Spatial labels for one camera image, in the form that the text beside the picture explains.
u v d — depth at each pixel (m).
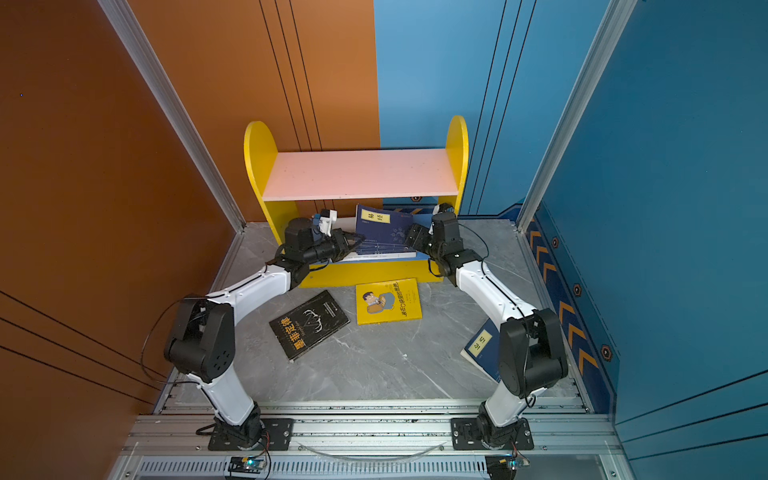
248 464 0.71
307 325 0.91
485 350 0.87
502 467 0.71
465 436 0.72
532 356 0.45
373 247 0.85
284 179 0.77
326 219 0.81
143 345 0.68
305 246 0.71
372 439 0.74
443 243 0.67
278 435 0.74
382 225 0.89
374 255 0.89
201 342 0.48
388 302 0.97
